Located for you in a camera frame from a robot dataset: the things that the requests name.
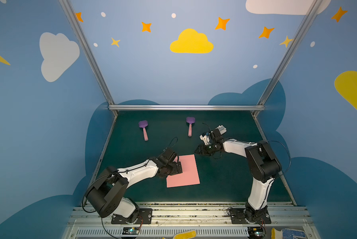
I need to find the pink square paper sheet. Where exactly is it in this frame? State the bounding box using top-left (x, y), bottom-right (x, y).
top-left (166, 154), bottom-right (200, 188)

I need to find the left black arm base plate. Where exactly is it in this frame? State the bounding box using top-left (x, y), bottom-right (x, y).
top-left (111, 208), bottom-right (153, 225)

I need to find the left purple pink spatula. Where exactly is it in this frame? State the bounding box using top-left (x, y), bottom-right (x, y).
top-left (139, 120), bottom-right (149, 141)

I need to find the aluminium front rail base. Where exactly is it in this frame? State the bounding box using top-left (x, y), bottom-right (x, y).
top-left (62, 202), bottom-right (321, 239)

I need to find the right purple pink spatula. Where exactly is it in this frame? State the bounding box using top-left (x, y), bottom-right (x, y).
top-left (186, 117), bottom-right (195, 137)

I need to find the right aluminium frame post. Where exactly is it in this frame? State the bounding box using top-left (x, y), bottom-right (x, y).
top-left (252, 0), bottom-right (324, 118)

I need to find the blue white glove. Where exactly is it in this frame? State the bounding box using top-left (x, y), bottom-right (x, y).
top-left (271, 228), bottom-right (307, 239)

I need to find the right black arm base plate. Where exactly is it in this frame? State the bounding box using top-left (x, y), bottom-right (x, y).
top-left (227, 207), bottom-right (272, 224)

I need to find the yellow glove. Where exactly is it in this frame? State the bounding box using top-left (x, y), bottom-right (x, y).
top-left (172, 230), bottom-right (197, 239)

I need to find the purple pink spatula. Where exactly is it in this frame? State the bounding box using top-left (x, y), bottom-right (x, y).
top-left (139, 120), bottom-right (149, 141)
top-left (186, 117), bottom-right (195, 137)

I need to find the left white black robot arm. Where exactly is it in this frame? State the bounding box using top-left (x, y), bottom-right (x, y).
top-left (83, 147), bottom-right (182, 224)

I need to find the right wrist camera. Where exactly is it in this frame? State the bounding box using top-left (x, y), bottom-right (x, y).
top-left (200, 132), bottom-right (212, 145)

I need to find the horizontal aluminium frame bar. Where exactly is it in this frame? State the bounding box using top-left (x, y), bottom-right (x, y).
top-left (109, 105), bottom-right (265, 111)

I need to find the left green circuit board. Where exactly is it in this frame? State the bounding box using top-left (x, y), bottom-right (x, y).
top-left (122, 227), bottom-right (140, 236)

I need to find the right green circuit board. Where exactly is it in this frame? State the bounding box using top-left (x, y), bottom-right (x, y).
top-left (248, 227), bottom-right (266, 239)

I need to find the left aluminium frame post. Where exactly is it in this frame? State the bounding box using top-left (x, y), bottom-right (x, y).
top-left (59, 0), bottom-right (115, 106)

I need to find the green circuit board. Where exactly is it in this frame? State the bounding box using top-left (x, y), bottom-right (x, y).
top-left (122, 227), bottom-right (140, 236)
top-left (248, 227), bottom-right (266, 239)

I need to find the white small plastic device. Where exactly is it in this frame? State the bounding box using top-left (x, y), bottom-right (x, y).
top-left (217, 125), bottom-right (227, 135)

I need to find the aluminium frame post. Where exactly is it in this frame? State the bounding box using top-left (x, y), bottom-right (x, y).
top-left (59, 0), bottom-right (115, 106)
top-left (252, 0), bottom-right (324, 118)

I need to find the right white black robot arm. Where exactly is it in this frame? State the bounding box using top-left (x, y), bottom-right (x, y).
top-left (195, 125), bottom-right (282, 224)

